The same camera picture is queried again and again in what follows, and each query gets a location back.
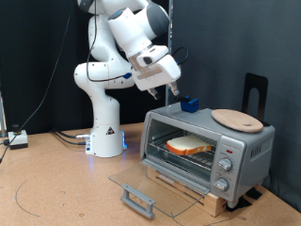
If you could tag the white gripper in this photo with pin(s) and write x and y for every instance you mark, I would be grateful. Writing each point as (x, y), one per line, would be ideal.
(156, 77)

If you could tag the white bread slice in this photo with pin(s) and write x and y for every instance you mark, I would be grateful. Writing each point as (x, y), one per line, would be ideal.
(186, 144)

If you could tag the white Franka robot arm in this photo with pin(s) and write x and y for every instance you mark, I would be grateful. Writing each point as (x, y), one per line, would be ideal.
(105, 125)

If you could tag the silver oven knob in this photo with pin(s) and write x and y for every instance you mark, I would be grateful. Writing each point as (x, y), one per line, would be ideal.
(221, 184)
(225, 164)

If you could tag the silver toaster oven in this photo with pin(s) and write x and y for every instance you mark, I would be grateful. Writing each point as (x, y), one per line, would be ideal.
(250, 150)

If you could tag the vertical metal pole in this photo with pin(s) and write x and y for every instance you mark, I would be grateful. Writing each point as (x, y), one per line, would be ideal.
(170, 25)

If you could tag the round wooden cutting board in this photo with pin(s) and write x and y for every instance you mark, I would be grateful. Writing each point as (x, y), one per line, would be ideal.
(238, 121)

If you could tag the black metal bookend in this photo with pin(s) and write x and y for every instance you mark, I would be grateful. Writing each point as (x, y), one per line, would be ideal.
(250, 81)

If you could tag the grey backdrop curtain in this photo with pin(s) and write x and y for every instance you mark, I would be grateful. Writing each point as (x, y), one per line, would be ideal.
(235, 37)

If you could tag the wooden slatted base block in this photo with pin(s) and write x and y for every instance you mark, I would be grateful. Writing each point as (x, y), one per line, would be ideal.
(216, 204)

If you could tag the black foam wedge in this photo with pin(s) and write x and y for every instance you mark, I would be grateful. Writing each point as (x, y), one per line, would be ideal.
(240, 204)
(254, 194)

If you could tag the black backdrop curtain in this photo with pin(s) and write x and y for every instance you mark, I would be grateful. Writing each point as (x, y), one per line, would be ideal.
(25, 47)

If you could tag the white emergency stop button box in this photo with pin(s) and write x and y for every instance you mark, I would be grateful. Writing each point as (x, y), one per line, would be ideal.
(18, 139)

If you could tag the silver metal rod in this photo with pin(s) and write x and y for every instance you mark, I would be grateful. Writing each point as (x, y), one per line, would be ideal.
(2, 119)

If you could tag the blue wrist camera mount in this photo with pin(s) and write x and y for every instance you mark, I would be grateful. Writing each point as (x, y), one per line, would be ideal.
(178, 62)

